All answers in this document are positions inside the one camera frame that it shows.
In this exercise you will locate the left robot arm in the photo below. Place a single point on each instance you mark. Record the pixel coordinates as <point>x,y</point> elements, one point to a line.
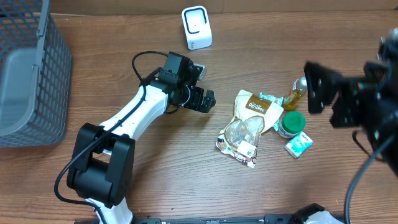
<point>100,170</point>

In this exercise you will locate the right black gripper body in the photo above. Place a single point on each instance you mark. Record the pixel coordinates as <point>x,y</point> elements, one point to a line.
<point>352,110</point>

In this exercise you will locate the grey plastic shopping basket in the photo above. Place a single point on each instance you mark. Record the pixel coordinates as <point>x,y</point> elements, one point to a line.
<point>36,70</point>

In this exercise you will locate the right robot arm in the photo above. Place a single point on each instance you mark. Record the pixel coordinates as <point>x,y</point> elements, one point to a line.
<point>369,102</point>

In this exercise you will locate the white barcode scanner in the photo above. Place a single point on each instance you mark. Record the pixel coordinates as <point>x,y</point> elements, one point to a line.
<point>197,27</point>

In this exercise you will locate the snack packet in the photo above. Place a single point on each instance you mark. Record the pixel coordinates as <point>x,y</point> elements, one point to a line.
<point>252,117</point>

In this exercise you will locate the yellow liquid bottle silver cap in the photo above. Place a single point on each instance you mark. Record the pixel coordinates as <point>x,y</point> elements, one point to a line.
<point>296,93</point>

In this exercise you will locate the green lid white jar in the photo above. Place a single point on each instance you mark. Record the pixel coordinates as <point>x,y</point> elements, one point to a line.
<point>291,124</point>

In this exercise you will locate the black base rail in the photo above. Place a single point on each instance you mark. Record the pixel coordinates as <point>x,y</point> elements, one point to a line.
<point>267,219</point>

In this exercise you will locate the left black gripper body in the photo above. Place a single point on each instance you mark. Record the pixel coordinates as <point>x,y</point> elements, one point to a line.
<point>194,101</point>

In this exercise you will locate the teal tissue pack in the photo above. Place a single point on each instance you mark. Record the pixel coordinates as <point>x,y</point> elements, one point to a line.
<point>298,144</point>
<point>278,101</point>

